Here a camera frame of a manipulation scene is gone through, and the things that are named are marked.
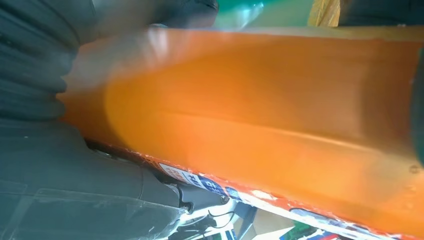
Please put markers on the brown cardboard box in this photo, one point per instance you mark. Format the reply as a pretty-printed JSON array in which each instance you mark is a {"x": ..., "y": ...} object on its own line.
[{"x": 270, "y": 225}]

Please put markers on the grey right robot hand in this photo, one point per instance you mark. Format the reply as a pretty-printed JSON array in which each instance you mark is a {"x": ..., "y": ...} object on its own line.
[{"x": 66, "y": 172}]

